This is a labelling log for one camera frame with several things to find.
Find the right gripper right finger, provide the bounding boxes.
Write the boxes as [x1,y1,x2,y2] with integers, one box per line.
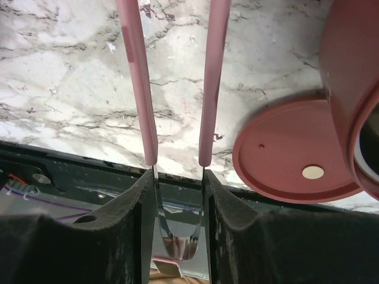
[203,170,378,283]

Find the pink food tongs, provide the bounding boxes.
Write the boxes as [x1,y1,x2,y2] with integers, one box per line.
[116,1,231,262]

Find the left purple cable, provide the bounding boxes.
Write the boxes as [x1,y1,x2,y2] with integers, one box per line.
[0,185,92,222]

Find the dark red steel lunch pot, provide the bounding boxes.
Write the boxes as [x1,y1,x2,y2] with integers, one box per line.
[319,1,378,198]

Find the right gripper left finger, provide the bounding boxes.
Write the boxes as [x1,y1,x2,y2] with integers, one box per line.
[1,170,155,283]

